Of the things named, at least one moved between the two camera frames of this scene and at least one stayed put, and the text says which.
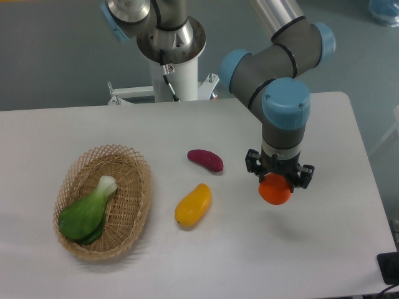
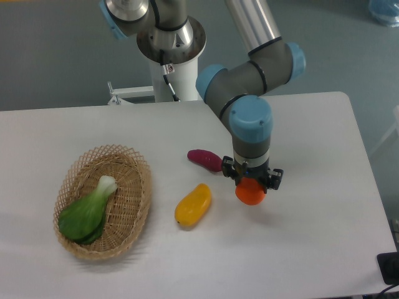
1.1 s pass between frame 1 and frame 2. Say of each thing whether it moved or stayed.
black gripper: moved
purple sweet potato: stayed
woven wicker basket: stayed
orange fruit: moved
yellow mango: stayed
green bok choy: stayed
